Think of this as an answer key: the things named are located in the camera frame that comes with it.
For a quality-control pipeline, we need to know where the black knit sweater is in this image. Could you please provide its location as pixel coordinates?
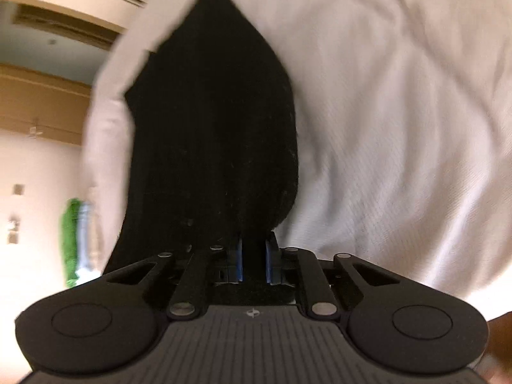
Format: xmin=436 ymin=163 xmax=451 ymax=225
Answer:
xmin=102 ymin=0 xmax=300 ymax=307

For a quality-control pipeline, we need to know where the green folded knit garment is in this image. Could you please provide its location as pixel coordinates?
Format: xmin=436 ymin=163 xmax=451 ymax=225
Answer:
xmin=60 ymin=198 xmax=83 ymax=289

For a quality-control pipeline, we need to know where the ceiling air vent grille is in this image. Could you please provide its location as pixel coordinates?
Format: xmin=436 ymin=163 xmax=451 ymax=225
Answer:
xmin=14 ymin=3 xmax=123 ymax=51

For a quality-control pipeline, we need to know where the white bed duvet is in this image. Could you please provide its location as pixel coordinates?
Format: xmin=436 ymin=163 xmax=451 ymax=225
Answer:
xmin=82 ymin=0 xmax=512 ymax=321

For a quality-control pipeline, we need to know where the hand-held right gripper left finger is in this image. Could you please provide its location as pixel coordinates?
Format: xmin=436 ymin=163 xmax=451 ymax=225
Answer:
xmin=102 ymin=238 xmax=245 ymax=321

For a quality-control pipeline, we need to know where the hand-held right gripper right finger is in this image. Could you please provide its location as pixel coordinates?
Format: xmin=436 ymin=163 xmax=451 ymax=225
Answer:
xmin=264 ymin=235 xmax=403 ymax=321

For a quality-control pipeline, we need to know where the light blue folded garment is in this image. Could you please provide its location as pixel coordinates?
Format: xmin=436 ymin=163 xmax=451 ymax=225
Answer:
xmin=78 ymin=204 xmax=94 ymax=273

